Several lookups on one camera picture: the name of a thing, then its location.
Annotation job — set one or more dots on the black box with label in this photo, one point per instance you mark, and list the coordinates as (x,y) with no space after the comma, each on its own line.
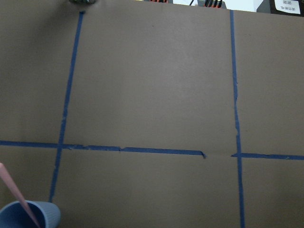
(282,7)

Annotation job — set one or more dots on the red black connector board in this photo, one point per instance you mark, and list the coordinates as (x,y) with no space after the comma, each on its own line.
(160,1)

